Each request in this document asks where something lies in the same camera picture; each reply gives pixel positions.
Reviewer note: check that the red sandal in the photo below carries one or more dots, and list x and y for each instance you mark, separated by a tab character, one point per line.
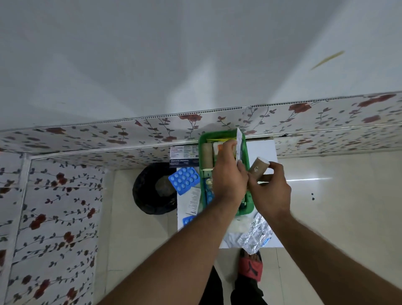
250	266

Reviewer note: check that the person's left forearm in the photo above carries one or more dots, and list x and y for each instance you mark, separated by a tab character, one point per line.
185	248

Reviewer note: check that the silver blister strip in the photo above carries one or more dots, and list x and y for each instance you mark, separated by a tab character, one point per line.
256	234

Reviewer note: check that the blue blister strip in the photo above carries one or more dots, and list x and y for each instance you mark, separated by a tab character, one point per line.
209	197

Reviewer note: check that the person's right thumb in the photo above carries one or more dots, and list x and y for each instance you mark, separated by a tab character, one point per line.
253	186

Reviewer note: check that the person's left hand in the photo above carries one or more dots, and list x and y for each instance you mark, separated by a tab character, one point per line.
228	179

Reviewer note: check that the dark blue medicine box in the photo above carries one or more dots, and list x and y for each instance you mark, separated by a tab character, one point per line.
184	156

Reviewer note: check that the white paper leaflet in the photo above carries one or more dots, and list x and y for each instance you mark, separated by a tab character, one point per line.
192	201

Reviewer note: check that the large blue blister pack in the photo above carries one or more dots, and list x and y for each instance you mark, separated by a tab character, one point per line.
184	180

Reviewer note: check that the yellow packet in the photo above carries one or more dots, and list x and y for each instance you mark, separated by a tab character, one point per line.
221	140

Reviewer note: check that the small blue blister pack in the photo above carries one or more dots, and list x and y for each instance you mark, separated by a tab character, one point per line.
188	220

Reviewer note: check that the black waste bin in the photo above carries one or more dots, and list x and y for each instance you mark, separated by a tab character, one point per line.
151	188

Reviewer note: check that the green plastic tray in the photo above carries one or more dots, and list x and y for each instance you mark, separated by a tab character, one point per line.
202	191

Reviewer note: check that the white sachet packet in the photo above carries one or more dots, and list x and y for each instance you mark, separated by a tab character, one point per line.
239	146

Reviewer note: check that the orange and white box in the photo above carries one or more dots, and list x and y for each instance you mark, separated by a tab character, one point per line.
217	148

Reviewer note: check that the person's black trouser legs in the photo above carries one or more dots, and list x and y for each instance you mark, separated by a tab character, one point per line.
245	293

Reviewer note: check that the beige bandage roll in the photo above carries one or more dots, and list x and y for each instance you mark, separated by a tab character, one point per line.
207	156

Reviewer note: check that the brown bandage roll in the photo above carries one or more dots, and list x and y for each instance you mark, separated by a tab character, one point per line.
258	168

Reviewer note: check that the person's right hand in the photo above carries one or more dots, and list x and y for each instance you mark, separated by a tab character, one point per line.
272	196

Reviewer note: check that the person's right forearm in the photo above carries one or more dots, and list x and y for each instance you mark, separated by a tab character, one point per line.
323	264

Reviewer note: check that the person's left thumb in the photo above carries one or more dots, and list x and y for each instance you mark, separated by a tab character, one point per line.
242	170

